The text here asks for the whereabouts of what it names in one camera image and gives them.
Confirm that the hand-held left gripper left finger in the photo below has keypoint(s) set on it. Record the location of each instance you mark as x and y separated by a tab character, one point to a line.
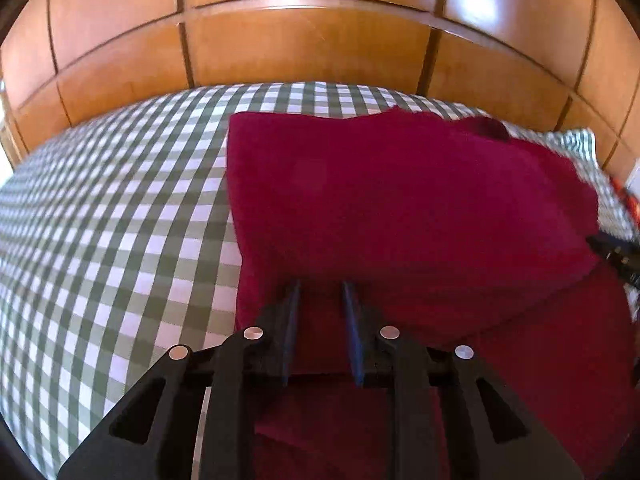
290	330

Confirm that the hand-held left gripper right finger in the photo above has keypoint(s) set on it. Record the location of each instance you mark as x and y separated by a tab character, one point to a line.
354	330

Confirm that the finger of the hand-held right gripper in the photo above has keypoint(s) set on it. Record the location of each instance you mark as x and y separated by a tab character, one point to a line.
615	255

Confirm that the dark red garment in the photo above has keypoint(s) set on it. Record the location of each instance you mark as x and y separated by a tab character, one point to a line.
400	200

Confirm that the multicolour checkered pillow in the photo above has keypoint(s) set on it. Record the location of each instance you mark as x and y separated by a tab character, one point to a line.
631	200

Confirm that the green checkered pillow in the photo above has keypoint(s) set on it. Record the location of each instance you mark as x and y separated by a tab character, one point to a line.
580	147

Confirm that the green checkered bed sheet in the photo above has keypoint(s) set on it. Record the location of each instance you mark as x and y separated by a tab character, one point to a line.
125	210

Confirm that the wooden panelled wardrobe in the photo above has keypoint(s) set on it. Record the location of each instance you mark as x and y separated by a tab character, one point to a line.
300	45

